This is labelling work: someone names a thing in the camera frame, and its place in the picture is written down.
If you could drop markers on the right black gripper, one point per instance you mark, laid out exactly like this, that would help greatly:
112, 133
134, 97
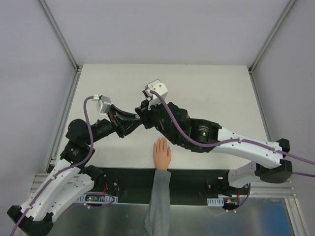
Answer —
149, 116

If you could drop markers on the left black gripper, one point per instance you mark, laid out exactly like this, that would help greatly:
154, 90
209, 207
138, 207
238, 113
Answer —
116, 122

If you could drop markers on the grey sleeved forearm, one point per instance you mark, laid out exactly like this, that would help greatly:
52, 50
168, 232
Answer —
157, 220

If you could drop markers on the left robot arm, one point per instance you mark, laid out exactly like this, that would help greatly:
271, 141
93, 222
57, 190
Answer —
71, 177

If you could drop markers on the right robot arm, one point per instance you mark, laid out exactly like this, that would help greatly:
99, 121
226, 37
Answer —
267, 161

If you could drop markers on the mannequin hand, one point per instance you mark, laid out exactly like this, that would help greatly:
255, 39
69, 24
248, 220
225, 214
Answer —
162, 154

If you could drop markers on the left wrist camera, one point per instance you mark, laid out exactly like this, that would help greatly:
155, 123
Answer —
103, 104

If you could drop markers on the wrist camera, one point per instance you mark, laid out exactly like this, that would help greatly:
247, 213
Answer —
103, 104
150, 91

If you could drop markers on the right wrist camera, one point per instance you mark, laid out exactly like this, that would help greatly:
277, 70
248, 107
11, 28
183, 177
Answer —
150, 91

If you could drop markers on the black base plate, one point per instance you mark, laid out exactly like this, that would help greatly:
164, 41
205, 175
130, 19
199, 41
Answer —
176, 187

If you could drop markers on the left aluminium frame post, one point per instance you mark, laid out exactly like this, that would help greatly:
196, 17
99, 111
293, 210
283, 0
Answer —
58, 34

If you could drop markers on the aluminium frame post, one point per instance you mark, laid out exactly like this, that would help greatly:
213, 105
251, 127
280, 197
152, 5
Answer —
58, 34
272, 34

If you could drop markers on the left white cable duct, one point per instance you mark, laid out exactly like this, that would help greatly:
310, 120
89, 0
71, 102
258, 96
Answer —
97, 199

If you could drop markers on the white cable duct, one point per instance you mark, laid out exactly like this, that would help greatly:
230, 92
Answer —
222, 201
97, 199

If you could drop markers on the right white cable duct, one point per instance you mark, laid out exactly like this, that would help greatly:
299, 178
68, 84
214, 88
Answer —
222, 201

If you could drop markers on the right aluminium frame post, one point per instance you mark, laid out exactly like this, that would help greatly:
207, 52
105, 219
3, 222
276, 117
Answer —
272, 34

